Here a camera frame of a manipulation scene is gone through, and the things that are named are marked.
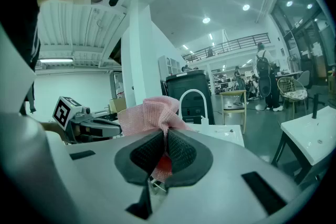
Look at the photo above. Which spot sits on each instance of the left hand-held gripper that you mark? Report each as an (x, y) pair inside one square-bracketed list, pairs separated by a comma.
[(64, 112)]

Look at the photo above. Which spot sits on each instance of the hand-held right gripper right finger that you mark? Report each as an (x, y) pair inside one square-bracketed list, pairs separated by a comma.
[(191, 162)]

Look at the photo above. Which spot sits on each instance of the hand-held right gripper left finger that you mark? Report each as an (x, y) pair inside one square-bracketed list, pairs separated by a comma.
[(136, 165)]

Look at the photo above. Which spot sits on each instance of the pink sponge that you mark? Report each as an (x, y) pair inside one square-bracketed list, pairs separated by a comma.
[(155, 115)]

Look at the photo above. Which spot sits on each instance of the person's left forearm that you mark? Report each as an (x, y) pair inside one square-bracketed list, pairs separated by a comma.
[(51, 127)]

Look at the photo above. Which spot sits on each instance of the long tube ceiling light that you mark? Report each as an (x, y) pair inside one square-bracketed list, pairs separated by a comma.
[(55, 60)]

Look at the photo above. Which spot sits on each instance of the small cardboard box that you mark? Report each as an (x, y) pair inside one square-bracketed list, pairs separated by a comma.
[(116, 105)]

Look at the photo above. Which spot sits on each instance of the white curved faucet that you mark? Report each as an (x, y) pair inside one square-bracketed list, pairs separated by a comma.
[(193, 92)]

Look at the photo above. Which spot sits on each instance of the wooden chair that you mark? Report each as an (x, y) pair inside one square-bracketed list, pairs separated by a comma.
[(233, 102)]

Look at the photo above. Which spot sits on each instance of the black printer cabinet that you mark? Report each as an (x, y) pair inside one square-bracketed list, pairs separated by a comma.
[(189, 86)]

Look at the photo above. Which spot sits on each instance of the white shelf unit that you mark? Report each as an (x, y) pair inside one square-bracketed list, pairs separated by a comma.
[(168, 65)]

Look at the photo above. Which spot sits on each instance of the person's black clothing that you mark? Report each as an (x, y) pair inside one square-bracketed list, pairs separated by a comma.
[(15, 8)]

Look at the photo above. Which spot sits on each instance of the black balcony railing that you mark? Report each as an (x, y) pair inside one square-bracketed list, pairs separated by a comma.
[(228, 46)]

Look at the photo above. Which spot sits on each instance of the wicker chair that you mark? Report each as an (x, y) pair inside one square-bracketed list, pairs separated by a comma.
[(291, 89)]

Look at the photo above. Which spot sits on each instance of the grey office chair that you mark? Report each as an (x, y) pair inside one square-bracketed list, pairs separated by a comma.
[(307, 78)]

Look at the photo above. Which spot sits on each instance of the round ceiling light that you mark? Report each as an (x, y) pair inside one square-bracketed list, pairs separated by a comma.
[(206, 20), (246, 7)]

